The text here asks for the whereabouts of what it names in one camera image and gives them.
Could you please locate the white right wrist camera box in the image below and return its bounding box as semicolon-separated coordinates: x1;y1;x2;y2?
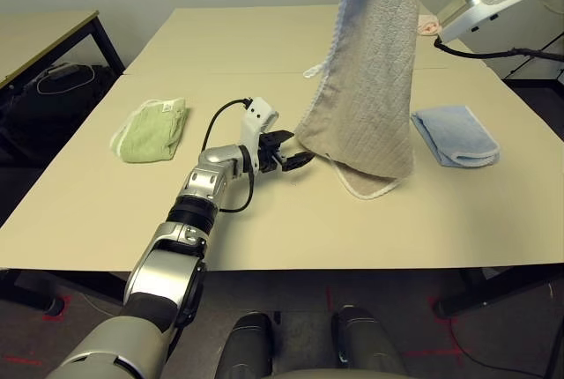
437;0;552;44

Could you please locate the pink folded towel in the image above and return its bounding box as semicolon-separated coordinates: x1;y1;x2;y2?
416;12;442;37

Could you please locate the black bag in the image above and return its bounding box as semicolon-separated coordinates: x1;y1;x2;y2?
0;63;116;164

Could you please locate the black tripod stand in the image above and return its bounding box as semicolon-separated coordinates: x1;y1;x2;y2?
501;39;564;87

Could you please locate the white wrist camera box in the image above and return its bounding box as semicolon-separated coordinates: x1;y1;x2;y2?
240;96;280;164
437;0;552;44

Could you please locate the grey charger with white cable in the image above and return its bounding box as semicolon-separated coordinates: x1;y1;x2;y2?
35;63;97;96

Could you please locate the grey right robot leg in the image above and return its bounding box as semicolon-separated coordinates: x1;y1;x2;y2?
330;305;409;379

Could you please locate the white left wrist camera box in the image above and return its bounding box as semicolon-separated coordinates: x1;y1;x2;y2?
240;96;280;164

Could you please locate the light blue folded towel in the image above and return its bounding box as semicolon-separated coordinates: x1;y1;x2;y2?
410;104;501;168

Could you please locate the beige towel with white trim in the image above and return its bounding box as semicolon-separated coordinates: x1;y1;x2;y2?
295;0;423;201

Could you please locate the side table with black frame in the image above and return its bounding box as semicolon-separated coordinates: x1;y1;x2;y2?
0;10;125;89

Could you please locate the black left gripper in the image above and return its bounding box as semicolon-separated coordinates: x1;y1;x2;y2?
257;130;316;173

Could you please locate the green folded towel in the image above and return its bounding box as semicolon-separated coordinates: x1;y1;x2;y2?
109;96;191;164

